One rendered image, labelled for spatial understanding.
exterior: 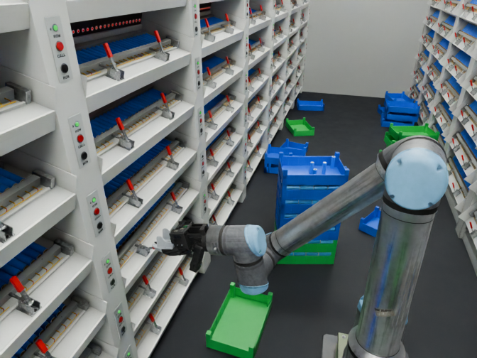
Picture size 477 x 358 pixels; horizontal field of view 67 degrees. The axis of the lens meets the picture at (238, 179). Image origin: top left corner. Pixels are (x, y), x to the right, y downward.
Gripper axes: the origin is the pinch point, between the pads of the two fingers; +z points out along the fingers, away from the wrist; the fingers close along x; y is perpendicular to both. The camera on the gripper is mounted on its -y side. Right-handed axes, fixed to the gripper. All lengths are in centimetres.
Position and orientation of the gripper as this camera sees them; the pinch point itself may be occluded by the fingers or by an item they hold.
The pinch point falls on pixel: (157, 245)
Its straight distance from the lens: 125.2
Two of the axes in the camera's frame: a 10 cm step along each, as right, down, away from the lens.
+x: -2.9, 4.6, -8.4
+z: -9.3, 0.6, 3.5
